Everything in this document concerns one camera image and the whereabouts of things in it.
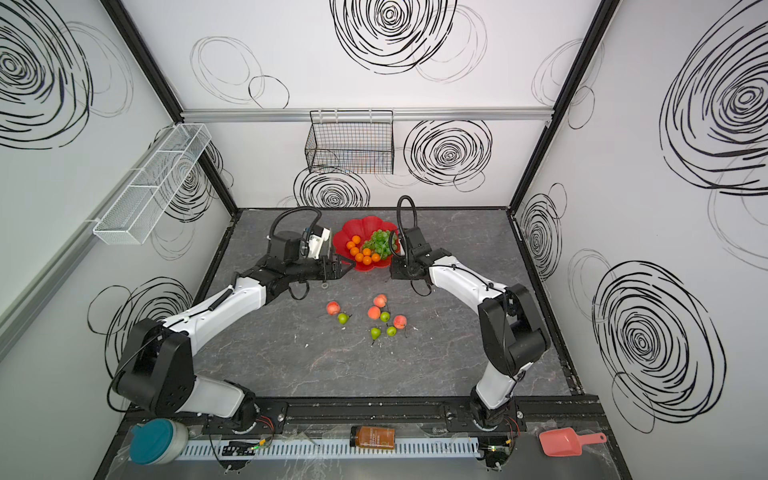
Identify green fake grape bunch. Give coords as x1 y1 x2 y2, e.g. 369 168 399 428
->
363 230 393 260

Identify red flower-shaped fruit bowl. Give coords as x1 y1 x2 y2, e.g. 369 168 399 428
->
333 216 401 272

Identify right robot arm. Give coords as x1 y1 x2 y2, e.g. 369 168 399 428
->
390 249 551 430

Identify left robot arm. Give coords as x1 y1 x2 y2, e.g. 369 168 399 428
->
108 254 354 434

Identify metal kitchen tongs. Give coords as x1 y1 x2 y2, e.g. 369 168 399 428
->
319 228 332 289

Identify pink plastic scoop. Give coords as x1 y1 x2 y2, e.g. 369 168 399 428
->
538 428 608 458

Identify teal lidded container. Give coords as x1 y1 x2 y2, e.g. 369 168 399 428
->
129 418 189 465

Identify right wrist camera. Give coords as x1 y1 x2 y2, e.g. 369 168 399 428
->
401 227 432 258

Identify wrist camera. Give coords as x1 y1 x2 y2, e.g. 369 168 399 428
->
401 227 432 258
268 226 332 263

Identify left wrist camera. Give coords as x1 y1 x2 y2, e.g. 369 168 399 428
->
268 226 332 263

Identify black wire basket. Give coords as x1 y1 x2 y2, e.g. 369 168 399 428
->
304 109 395 174

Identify black mounting rail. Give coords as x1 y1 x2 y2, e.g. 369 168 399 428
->
122 395 607 434

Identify white slotted cable duct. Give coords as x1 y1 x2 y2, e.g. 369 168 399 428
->
177 437 481 462

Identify white mesh wall shelf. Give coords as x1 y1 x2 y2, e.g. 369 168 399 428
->
93 123 211 245

